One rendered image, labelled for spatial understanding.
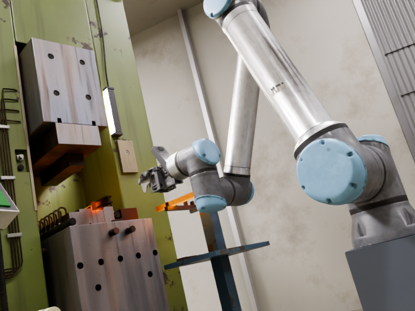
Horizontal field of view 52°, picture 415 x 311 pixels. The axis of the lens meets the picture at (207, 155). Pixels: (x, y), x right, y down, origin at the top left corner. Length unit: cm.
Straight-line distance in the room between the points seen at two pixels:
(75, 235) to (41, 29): 107
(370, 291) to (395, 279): 6
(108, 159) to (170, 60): 329
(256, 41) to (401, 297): 72
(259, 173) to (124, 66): 250
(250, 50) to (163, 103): 404
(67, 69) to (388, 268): 153
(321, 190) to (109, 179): 136
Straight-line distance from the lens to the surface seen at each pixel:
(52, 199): 228
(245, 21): 122
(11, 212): 149
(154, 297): 181
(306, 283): 443
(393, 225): 113
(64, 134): 186
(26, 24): 226
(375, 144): 117
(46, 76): 196
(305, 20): 493
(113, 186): 212
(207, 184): 124
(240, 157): 134
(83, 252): 167
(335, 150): 97
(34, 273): 180
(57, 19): 236
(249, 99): 135
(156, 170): 143
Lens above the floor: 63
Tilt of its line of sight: 15 degrees up
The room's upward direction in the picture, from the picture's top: 14 degrees counter-clockwise
